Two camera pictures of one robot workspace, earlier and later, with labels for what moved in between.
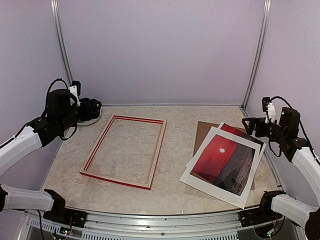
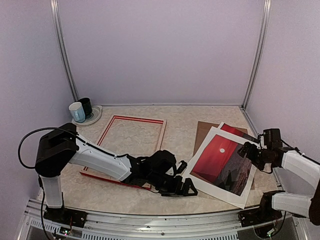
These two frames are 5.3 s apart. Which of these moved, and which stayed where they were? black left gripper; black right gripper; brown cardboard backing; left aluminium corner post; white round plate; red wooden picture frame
Moved: black right gripper; black left gripper
Stayed: red wooden picture frame; white round plate; left aluminium corner post; brown cardboard backing
